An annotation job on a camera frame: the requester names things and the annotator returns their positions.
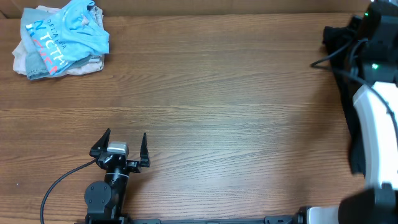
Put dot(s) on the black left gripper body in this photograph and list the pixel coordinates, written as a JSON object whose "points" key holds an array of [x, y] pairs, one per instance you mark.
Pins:
{"points": [[131, 163]]}

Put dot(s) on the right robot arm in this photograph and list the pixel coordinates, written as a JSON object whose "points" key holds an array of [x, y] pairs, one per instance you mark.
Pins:
{"points": [[363, 59]]}

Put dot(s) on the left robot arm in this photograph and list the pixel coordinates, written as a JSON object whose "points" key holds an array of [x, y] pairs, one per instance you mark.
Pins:
{"points": [[105, 199]]}

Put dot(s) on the black clothes pile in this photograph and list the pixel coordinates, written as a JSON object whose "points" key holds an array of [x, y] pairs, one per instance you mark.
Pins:
{"points": [[334, 38]]}

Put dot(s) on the grey-blue folded garment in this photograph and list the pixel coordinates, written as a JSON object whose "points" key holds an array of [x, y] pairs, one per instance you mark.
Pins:
{"points": [[32, 59]]}

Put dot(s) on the pale pink folded garment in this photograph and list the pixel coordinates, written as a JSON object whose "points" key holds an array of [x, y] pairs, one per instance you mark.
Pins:
{"points": [[90, 67]]}

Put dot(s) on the light blue printed t-shirt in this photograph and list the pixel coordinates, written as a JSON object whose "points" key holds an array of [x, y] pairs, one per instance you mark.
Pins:
{"points": [[66, 39]]}

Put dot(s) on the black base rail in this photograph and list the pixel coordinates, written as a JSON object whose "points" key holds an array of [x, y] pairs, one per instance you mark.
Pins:
{"points": [[283, 219]]}

